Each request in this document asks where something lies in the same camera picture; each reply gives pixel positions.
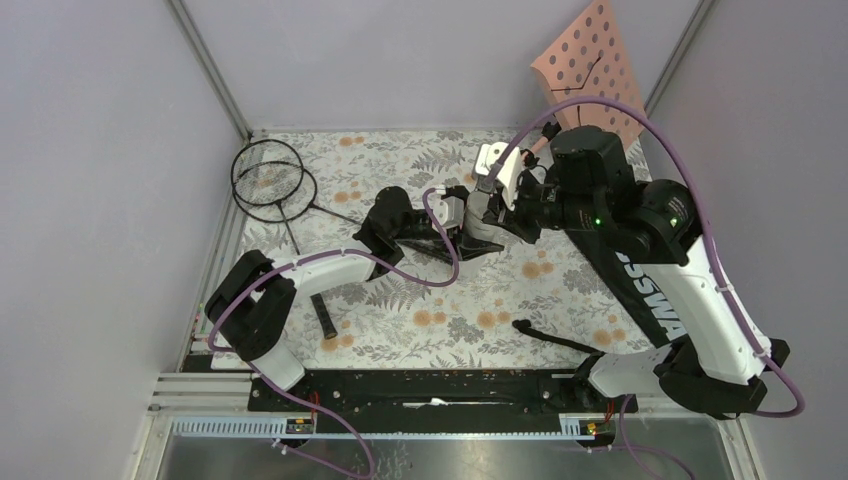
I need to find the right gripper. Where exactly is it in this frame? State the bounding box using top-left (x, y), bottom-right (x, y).
top-left (482, 168), bottom-right (605, 244)

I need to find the pink music stand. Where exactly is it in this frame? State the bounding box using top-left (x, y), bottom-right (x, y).
top-left (531, 1), bottom-right (644, 150)

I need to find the white shuttlecock tube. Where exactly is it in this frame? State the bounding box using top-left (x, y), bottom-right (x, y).
top-left (457, 191), bottom-right (498, 276)

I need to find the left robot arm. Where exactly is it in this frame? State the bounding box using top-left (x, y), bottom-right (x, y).
top-left (205, 187), bottom-right (499, 411)

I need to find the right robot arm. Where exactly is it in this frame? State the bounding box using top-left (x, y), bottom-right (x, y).
top-left (474, 126), bottom-right (789, 419)

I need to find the black badminton racket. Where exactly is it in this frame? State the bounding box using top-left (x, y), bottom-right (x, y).
top-left (229, 139), bottom-right (339, 340)
top-left (231, 160), bottom-right (463, 264)

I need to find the floral tablecloth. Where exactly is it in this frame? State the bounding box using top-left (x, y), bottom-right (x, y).
top-left (240, 130), bottom-right (651, 369)

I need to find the black racket bag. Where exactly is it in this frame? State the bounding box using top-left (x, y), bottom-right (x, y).
top-left (566, 232), bottom-right (687, 347)

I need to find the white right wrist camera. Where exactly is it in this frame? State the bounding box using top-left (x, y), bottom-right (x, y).
top-left (472, 142), bottom-right (524, 211)

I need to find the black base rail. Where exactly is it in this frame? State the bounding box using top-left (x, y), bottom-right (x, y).
top-left (289, 369), bottom-right (638, 435)

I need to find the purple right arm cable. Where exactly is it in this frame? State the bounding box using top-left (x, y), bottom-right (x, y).
top-left (483, 95), bottom-right (808, 480)

